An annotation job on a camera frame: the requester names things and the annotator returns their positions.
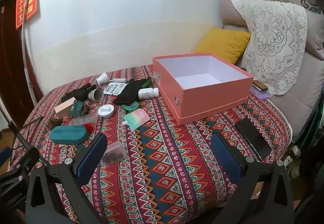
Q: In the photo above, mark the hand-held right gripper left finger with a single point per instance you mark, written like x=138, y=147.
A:
x=92, y=159

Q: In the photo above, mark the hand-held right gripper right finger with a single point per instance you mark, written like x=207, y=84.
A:
x=225, y=160

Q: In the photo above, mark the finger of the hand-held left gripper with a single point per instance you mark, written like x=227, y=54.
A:
x=5, y=159

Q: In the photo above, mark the clear bag of dried fruit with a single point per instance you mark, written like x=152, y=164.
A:
x=115, y=154

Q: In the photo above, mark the small red item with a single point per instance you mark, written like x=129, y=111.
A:
x=89, y=128

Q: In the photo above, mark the teal glasses case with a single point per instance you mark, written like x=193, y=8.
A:
x=68, y=134

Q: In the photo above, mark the clear plastic case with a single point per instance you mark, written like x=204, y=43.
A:
x=83, y=119

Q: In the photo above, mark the white round tin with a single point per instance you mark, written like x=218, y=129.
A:
x=106, y=110

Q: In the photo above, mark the brown dried piece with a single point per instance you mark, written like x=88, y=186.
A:
x=55, y=122

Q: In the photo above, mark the dark green small box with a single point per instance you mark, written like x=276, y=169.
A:
x=76, y=108

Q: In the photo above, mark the beige pink small box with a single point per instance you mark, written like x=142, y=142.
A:
x=64, y=108

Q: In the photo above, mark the pastel spout pouch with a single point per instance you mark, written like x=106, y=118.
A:
x=136, y=119

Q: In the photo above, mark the salmon pink cardboard box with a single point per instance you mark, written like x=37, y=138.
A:
x=207, y=100

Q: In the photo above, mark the green tape roll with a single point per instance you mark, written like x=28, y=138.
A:
x=130, y=107

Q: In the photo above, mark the grey paper cup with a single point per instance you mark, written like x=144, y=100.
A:
x=96, y=95

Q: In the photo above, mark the black glove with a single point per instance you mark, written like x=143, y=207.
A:
x=77, y=92

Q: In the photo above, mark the silver blister pack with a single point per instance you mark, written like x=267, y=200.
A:
x=115, y=88

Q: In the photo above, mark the black cloth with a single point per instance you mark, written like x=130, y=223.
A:
x=129, y=93

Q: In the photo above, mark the white light bulb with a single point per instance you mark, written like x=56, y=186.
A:
x=103, y=79

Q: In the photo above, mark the small white tube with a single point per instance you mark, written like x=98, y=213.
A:
x=119, y=80

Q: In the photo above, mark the white pill bottle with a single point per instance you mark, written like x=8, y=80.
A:
x=148, y=93

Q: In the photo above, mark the black tripod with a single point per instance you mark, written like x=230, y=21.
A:
x=20, y=135

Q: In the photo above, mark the black smartphone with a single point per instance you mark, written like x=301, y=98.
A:
x=253, y=138

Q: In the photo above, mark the red patterned blanket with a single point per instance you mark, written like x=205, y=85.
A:
x=164, y=163

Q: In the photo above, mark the small purple box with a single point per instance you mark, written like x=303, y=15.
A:
x=263, y=96

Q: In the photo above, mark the dark small case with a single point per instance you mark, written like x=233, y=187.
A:
x=259, y=86

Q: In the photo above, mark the beige upholstered sofa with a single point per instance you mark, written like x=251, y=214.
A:
x=293, y=112

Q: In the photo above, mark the dark wooden door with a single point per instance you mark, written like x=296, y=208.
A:
x=10, y=67

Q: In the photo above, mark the white pipe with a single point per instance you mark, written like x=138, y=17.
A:
x=24, y=44

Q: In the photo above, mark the yellow pillow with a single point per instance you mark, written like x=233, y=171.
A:
x=222, y=43

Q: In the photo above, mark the white lace cloth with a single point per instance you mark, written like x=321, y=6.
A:
x=273, y=44

